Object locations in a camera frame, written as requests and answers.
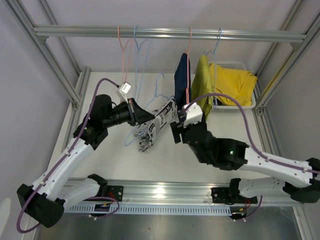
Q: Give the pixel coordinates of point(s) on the blue hanger of print trousers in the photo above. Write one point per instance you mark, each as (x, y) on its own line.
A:
(155, 96)

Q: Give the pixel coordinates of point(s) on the aluminium frame left post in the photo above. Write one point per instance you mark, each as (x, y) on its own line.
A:
(76, 93)

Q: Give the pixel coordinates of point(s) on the olive green trousers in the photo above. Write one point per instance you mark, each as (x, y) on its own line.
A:
(202, 84)

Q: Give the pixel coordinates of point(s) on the white slotted cable duct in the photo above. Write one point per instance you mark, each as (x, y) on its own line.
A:
(140, 209)

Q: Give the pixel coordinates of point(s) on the blue hanger of olive trousers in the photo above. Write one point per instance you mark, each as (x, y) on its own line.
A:
(214, 53)

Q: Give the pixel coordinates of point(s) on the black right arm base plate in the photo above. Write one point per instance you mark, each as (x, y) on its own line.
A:
(227, 196)

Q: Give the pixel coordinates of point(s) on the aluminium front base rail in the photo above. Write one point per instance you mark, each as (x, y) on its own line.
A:
(166, 193)

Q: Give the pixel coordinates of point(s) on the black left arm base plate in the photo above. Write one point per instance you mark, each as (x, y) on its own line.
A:
(114, 191)

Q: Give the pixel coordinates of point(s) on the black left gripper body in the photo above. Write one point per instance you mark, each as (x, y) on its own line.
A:
(127, 113)

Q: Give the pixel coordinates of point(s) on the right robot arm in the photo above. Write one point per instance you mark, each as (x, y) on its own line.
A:
(288, 177)

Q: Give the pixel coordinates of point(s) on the yellow trousers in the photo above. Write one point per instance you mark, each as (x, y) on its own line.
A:
(236, 83)

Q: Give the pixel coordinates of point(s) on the blue hanger of yellow trousers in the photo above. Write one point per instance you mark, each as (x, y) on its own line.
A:
(137, 83)

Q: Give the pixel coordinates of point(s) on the black white print trousers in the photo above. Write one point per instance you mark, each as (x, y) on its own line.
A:
(148, 132)

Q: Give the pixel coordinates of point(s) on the pink hanger of navy trousers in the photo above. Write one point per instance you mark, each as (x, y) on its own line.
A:
(188, 66)

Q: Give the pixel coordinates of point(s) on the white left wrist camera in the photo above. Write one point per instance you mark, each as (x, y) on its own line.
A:
(123, 90)

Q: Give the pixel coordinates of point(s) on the navy blue trousers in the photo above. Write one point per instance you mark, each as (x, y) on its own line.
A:
(180, 82)

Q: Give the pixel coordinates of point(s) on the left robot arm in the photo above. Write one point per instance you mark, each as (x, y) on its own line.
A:
(45, 200)

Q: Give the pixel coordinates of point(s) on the white plastic basket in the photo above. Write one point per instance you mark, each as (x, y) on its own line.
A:
(231, 64)

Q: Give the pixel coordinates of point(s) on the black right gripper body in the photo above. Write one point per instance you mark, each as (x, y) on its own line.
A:
(203, 124)

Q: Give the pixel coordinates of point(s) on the aluminium hanging rail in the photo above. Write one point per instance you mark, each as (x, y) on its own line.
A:
(272, 36)

